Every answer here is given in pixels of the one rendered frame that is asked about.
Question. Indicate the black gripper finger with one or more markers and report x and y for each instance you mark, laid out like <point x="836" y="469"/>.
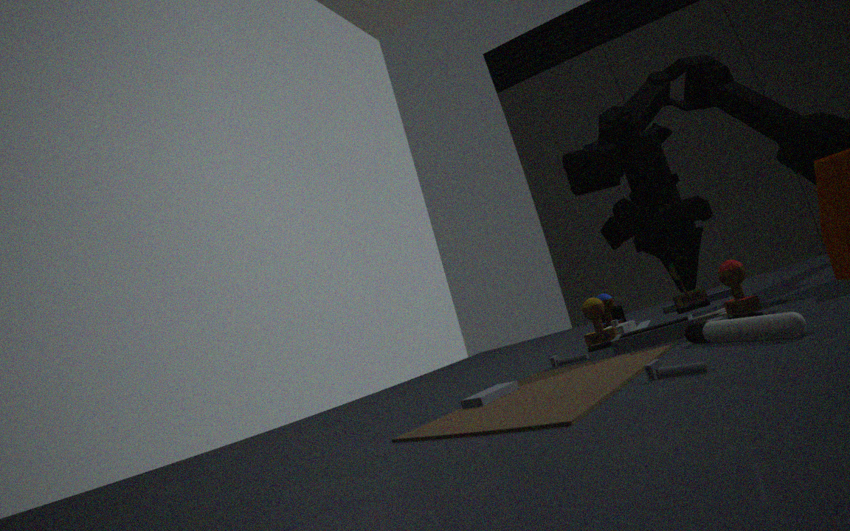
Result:
<point x="683" y="249"/>
<point x="665" y="259"/>

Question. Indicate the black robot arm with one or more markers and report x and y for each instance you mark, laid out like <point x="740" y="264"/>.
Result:
<point x="624" y="146"/>

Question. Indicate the wooden rubber stamp with red knob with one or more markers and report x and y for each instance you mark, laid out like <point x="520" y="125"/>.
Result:
<point x="732" y="273"/>

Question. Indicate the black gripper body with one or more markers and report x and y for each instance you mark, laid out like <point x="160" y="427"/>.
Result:
<point x="669" y="214"/>

